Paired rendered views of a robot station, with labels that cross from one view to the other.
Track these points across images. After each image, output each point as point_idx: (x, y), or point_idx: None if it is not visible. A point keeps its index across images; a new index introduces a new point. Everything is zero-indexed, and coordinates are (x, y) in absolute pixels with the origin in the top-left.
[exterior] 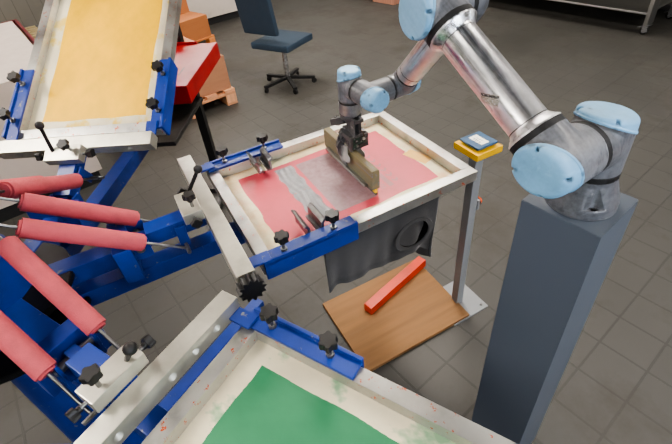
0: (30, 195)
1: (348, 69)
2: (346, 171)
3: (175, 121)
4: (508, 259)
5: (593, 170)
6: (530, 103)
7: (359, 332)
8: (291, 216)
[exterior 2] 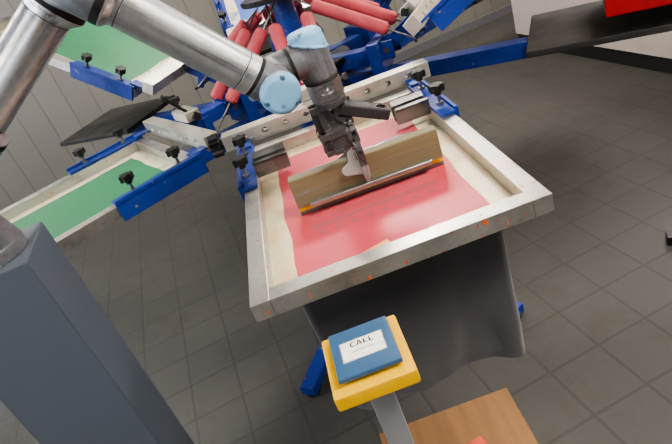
0: (304, 14)
1: (298, 31)
2: None
3: (591, 33)
4: (92, 295)
5: None
6: None
7: (441, 432)
8: (311, 160)
